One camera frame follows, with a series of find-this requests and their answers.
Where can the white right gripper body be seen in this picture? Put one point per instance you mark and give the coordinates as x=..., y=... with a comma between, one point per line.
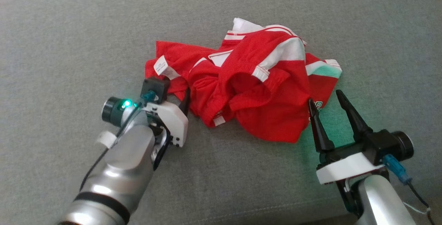
x=345, y=169

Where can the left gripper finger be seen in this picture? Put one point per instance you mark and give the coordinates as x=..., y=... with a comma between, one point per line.
x=185, y=102

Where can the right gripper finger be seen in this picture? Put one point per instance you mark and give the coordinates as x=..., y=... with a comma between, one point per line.
x=355, y=121
x=321, y=131

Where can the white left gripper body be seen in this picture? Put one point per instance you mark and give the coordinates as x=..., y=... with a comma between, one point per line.
x=171, y=119

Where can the red garment with striped trim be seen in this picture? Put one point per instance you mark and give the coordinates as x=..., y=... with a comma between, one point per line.
x=269, y=114

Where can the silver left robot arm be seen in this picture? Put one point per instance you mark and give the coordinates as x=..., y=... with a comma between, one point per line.
x=124, y=163

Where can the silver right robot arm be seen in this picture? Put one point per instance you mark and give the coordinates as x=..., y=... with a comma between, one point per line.
x=380, y=201

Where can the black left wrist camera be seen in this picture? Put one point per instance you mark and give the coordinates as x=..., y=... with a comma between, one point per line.
x=155, y=86

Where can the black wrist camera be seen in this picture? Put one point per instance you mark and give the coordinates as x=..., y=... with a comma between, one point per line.
x=155, y=86
x=383, y=145

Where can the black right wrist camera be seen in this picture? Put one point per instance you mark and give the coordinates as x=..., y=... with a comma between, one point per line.
x=383, y=145

